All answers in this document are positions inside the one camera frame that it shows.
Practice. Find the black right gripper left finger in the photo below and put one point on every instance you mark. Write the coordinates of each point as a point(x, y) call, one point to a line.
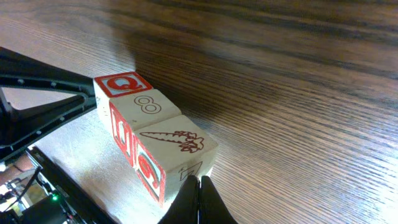
point(184, 209)

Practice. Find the red letter U block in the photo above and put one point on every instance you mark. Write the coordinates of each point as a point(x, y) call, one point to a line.
point(130, 113)

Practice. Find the ice cream number four block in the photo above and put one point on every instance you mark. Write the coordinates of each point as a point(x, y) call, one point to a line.
point(116, 86)

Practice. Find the red number nine block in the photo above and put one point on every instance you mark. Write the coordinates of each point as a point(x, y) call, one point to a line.
point(168, 152)

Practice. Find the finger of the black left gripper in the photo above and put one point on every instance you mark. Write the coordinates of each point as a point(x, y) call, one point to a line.
point(21, 128)

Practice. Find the dark equipment beside table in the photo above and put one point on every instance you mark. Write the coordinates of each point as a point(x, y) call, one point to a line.
point(36, 190)

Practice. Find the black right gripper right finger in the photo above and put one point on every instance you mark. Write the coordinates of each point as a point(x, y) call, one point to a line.
point(212, 209)

